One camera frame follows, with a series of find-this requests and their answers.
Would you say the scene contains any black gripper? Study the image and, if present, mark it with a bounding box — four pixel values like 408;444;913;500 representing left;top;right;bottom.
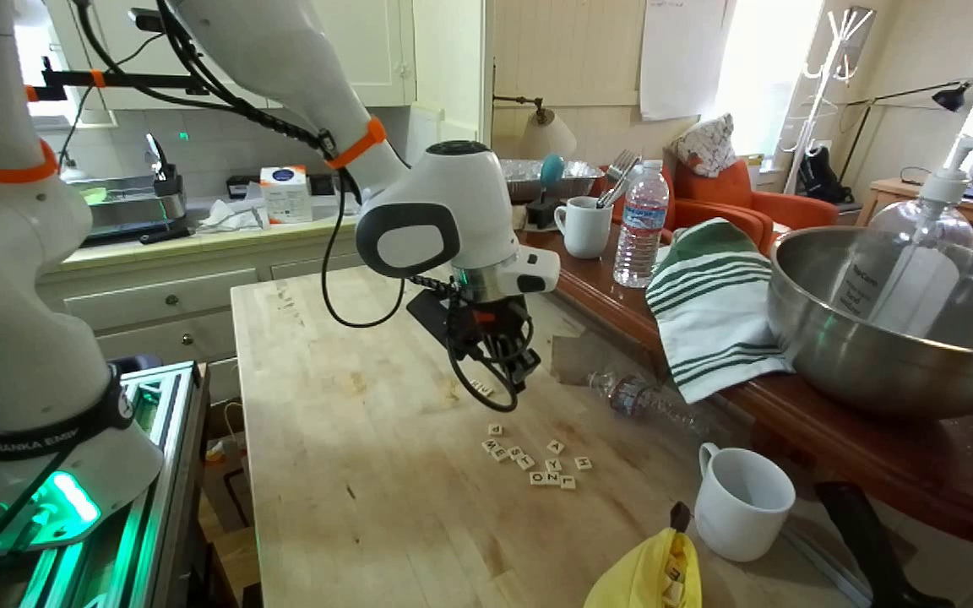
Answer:
455;289;543;395

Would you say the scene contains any crushed clear plastic bottle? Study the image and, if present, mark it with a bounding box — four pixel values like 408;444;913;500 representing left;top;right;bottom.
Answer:
585;366;698;435

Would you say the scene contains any white mug with utensils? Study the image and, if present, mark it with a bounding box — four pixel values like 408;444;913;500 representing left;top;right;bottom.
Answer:
549;193;616;264

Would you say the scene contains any black stand base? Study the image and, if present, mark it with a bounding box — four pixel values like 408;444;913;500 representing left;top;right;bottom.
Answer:
525;181;563;232

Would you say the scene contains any clear plastic water bottle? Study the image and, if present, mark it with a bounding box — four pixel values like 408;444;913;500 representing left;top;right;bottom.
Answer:
612;157;671;293

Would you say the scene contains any green striped white towel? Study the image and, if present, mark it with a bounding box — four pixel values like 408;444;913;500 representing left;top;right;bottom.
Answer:
642;216;798;405

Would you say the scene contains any aluminium foil tray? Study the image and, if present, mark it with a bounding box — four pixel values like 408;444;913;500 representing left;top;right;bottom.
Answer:
499;154;603;188

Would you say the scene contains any white shade table lamp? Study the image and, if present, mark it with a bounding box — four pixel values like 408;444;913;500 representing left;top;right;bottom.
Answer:
492;94;580;163

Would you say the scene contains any empty white mug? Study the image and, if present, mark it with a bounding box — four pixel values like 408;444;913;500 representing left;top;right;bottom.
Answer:
689;440;801;567

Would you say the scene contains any white paper towel roll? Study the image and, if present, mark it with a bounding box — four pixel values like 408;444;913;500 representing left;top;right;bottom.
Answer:
257;163;313;225

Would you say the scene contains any patterned white cushion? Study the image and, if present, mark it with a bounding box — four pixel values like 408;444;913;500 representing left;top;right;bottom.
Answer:
676;111;740;181

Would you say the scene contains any orange armchair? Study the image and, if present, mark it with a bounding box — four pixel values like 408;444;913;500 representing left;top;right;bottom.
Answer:
660;147;844;255

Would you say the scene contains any black bag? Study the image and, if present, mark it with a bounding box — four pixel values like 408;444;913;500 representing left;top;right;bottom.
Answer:
789;143;852;205

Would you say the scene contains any white kitchen cabinet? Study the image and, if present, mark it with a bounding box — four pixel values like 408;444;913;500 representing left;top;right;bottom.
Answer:
32;211;360;397

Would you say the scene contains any steel mixing bowl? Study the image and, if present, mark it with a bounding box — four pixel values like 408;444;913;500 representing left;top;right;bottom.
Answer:
763;223;973;424

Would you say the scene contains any black angled bar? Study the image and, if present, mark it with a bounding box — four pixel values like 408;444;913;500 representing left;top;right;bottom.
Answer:
811;478;956;608

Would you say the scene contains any clear pump soap bottle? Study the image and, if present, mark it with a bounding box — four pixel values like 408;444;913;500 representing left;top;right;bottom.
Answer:
823;132;973;339

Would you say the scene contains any grey robot mounting plate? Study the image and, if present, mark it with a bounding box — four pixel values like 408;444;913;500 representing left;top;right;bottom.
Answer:
0;420;170;555

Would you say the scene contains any brown wooden counter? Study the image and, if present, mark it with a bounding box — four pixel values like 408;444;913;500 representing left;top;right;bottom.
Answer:
525;223;973;559

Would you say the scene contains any black boom bar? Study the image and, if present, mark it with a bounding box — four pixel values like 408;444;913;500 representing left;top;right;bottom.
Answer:
20;59;225;105

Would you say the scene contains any white coat rack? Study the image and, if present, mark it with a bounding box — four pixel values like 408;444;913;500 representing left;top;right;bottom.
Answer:
784;4;878;196

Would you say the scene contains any black floor lamp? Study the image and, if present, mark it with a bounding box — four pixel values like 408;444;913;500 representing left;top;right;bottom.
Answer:
837;77;973;147

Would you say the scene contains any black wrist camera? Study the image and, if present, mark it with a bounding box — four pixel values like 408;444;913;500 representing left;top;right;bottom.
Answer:
401;287;480;358

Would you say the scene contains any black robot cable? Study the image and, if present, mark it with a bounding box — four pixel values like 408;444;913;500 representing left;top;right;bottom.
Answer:
71;0;527;415

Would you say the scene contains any white wall cabinet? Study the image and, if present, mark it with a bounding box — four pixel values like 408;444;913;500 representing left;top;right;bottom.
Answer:
303;0;419;111

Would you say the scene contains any blank white wall sheet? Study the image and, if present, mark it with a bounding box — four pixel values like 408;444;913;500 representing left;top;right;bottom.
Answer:
636;0;733;125

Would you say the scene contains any aluminium frame with green light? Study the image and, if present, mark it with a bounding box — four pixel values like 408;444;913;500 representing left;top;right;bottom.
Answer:
0;358;213;608

